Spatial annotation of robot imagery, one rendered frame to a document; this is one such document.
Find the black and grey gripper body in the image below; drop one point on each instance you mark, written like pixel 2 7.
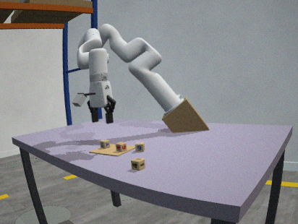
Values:
pixel 101 90

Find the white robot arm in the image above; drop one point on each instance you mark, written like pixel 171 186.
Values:
pixel 143 56

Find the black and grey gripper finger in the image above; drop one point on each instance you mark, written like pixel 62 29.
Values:
pixel 94 114
pixel 110 110

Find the tan flat mat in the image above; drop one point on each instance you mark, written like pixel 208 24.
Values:
pixel 111 150

